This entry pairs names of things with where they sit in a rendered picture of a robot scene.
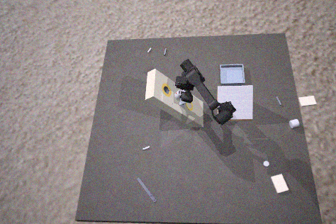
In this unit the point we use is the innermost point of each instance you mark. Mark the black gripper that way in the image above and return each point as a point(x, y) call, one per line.
point(187, 96)

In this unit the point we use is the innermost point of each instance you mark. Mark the light blue square tray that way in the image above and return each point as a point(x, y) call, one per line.
point(232, 75)

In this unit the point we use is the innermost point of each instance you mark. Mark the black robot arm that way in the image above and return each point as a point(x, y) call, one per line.
point(196, 79)

